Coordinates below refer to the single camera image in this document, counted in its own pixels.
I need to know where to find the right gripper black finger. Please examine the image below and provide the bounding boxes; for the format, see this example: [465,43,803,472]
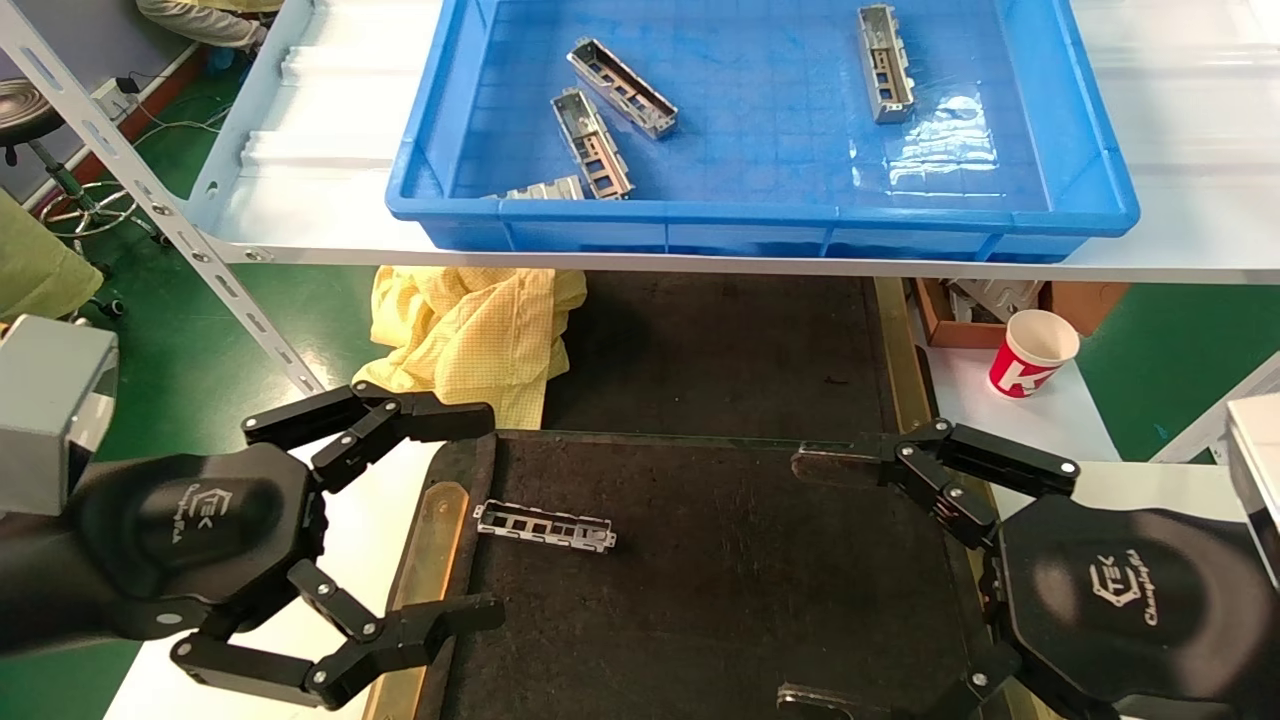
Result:
[777,640,1021,720]

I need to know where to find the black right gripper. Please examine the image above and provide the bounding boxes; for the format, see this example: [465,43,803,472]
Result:
[790,418,1280,720]

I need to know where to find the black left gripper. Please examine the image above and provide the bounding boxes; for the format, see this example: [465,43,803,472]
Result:
[70,380,506,711]

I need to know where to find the silver metal bracket part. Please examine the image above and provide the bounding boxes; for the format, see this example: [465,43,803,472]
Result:
[857,4,916,125]
[566,37,679,140]
[490,175,586,201]
[473,500,618,553]
[550,87,637,200]

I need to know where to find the red and white paper cup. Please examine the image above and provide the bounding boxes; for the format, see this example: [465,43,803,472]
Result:
[988,308,1082,400]

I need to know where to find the grey metal scrap pieces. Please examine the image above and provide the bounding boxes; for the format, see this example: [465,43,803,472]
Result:
[945,280,1046,323]

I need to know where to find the brown cardboard box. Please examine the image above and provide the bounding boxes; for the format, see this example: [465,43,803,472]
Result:
[910,278,1133,349]

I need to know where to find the white slotted shelf upright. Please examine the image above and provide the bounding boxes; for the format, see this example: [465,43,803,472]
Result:
[1150,350,1280,463]
[0,0,326,396]

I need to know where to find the yellow cloth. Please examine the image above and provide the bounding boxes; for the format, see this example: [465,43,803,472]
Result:
[352,266,588,431]

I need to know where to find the blue plastic bin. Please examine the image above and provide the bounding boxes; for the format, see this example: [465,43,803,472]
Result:
[386,0,1141,263]

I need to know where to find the wheeled chair base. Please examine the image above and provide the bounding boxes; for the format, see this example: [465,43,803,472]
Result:
[60,255,126,321]

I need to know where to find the person in yellow-green garment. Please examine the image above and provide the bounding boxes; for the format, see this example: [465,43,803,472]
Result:
[0,190,93,321]

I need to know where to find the white power strip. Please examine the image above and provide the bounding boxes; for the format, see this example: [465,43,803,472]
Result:
[90,78,141,123]

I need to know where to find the person in beige garment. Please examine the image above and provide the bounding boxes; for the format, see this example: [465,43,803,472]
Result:
[135,0,286,51]

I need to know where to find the black stool chrome base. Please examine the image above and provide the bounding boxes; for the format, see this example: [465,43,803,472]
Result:
[0,78,166,246]

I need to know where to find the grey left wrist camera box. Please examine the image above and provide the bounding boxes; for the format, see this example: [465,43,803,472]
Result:
[0,315,119,516]

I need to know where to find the white floor cable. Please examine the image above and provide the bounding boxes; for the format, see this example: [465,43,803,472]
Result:
[120,100,236,139]

